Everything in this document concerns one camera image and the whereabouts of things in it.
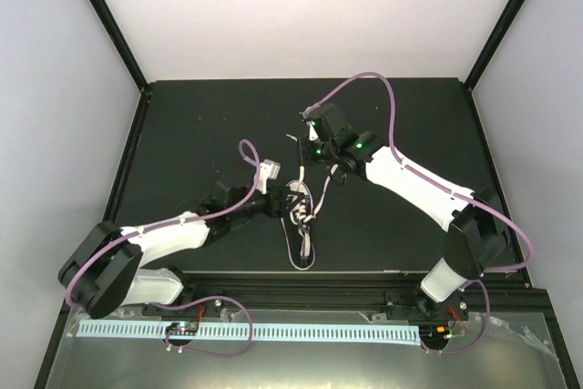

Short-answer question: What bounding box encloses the black frame post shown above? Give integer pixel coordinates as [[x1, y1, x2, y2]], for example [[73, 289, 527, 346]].
[[61, 0, 151, 94], [464, 0, 526, 92]]

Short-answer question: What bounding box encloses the small circuit board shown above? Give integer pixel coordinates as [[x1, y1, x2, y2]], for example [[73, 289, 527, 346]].
[[165, 322, 199, 335], [427, 325, 466, 340]]

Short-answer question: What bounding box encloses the right black frame post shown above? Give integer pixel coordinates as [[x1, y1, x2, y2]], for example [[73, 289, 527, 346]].
[[464, 0, 526, 92]]

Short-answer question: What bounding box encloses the light blue slotted cable duct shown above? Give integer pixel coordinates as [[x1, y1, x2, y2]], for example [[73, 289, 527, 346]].
[[77, 320, 421, 346]]

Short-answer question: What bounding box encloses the white shoelace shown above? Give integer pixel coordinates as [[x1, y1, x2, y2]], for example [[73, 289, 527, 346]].
[[285, 132, 333, 267]]

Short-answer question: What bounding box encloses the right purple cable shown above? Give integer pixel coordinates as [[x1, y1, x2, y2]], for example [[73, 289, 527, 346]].
[[303, 71, 535, 357]]

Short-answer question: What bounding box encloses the left black frame post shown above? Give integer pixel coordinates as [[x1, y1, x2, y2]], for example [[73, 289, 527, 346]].
[[61, 0, 151, 94]]

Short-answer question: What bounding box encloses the right small circuit board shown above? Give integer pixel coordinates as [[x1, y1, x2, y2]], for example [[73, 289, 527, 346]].
[[427, 325, 466, 340]]

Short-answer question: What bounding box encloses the black table mat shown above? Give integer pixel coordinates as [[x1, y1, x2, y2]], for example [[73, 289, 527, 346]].
[[116, 78, 499, 273]]

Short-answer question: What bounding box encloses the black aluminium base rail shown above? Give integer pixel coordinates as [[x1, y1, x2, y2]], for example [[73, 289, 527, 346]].
[[170, 271, 555, 323]]

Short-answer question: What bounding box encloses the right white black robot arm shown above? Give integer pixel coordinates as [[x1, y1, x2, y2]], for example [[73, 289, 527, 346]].
[[297, 132, 509, 320]]

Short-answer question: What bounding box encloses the black white sneaker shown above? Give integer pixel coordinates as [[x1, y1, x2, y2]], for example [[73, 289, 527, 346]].
[[280, 180, 316, 271]]

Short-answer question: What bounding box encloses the left small circuit board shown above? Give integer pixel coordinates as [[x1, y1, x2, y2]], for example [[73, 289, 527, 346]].
[[165, 322, 199, 335]]

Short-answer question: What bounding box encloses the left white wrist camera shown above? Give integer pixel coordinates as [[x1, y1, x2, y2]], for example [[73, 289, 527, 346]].
[[256, 159, 281, 195]]

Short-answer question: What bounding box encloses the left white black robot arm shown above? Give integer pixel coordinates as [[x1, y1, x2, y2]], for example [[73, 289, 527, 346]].
[[57, 180, 303, 319]]

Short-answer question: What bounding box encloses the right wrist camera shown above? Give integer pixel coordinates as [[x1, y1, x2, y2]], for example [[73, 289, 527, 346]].
[[301, 103, 350, 142]]

